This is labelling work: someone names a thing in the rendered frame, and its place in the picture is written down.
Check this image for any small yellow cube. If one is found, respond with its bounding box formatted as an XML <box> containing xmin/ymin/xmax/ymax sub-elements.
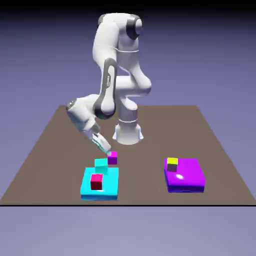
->
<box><xmin>166</xmin><ymin>157</ymin><xmax>179</xmax><ymax>173</ymax></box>

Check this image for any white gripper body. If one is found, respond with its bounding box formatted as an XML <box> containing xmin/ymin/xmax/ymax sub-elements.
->
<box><xmin>91</xmin><ymin>132</ymin><xmax>112</xmax><ymax>156</ymax></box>

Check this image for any large cyan box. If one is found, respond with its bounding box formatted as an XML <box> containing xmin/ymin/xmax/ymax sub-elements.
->
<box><xmin>80</xmin><ymin>167</ymin><xmax>119</xmax><ymax>201</ymax></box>

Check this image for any large purple box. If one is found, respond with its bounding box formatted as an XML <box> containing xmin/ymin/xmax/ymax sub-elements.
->
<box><xmin>163</xmin><ymin>157</ymin><xmax>206</xmax><ymax>193</ymax></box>

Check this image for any small red cube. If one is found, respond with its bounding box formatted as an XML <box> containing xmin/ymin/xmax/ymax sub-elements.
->
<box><xmin>90</xmin><ymin>173</ymin><xmax>104</xmax><ymax>191</ymax></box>

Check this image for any small teal cube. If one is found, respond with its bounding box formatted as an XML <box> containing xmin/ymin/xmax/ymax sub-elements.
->
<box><xmin>94</xmin><ymin>158</ymin><xmax>109</xmax><ymax>174</ymax></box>

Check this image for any small magenta cube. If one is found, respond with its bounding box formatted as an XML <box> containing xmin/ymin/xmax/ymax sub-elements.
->
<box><xmin>107</xmin><ymin>151</ymin><xmax>118</xmax><ymax>165</ymax></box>

